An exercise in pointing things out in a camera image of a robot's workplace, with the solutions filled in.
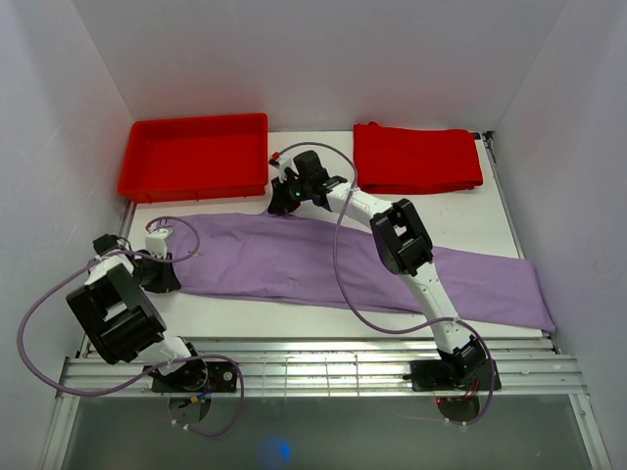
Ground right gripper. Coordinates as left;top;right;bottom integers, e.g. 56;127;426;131
269;172;313;214

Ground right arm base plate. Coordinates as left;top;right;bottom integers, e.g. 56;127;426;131
403;359;502;392

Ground folded red trousers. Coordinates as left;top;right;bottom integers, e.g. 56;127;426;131
353;121;484;195

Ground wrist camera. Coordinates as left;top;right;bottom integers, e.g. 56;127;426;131
268;152;292;181
145;227;172;259

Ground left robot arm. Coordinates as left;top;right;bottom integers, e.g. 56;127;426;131
66;229;209;392

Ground aluminium frame rail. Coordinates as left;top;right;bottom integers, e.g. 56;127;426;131
56;335;589;399

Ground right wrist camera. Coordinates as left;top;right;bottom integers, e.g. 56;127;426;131
268;152;292;181

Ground purple trousers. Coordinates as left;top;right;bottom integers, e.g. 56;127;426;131
164;213;556;333

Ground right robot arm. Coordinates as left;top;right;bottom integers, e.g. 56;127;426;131
268;143;500;394

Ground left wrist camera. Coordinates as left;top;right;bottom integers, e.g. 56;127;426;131
145;227;172;259

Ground red plastic tray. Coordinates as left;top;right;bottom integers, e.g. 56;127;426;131
118;114;268;204

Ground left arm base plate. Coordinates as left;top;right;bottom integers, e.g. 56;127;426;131
150;360;238;394

